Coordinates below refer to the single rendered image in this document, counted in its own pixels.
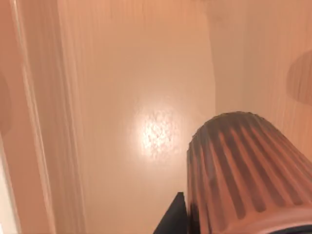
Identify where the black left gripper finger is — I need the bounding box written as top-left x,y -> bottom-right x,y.
154,192 -> 188,234

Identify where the ribbed terracotta plant pot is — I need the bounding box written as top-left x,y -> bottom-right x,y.
186,111 -> 312,234

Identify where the shallow salmon-coloured box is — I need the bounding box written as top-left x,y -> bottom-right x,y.
0,0 -> 312,234

